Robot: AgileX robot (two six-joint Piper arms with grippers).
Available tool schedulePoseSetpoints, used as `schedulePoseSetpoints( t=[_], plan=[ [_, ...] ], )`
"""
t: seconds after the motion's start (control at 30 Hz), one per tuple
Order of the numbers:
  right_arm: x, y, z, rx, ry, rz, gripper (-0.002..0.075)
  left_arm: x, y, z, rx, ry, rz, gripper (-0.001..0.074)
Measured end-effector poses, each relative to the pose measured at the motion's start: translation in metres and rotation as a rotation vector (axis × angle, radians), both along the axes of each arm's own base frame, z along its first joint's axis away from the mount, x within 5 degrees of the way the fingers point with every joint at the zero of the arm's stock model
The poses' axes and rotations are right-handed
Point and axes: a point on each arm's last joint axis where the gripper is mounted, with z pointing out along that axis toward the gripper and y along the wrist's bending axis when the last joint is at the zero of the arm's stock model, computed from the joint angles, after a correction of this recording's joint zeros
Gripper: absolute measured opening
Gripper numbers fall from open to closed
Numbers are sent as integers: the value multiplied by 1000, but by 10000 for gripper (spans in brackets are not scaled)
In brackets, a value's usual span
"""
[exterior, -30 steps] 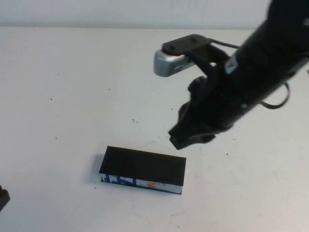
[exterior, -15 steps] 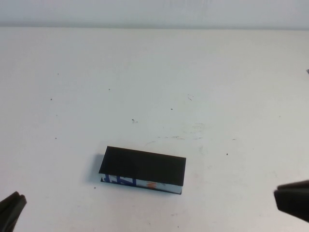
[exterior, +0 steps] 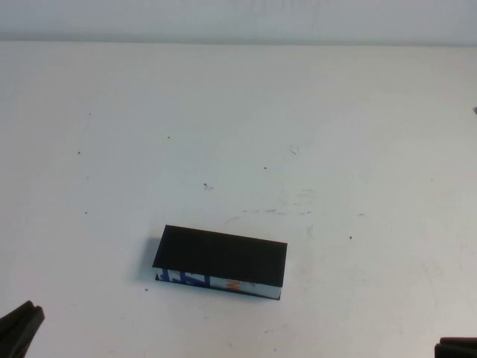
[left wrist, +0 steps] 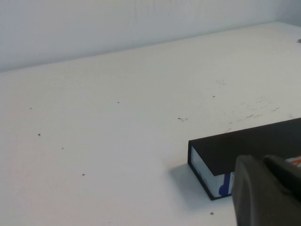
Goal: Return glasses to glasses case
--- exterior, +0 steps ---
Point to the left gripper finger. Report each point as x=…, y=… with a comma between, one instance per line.
x=26, y=335
x=16, y=317

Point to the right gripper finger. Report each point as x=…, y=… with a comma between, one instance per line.
x=460, y=341
x=458, y=352

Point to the black glasses case printed side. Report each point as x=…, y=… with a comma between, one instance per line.
x=220, y=253

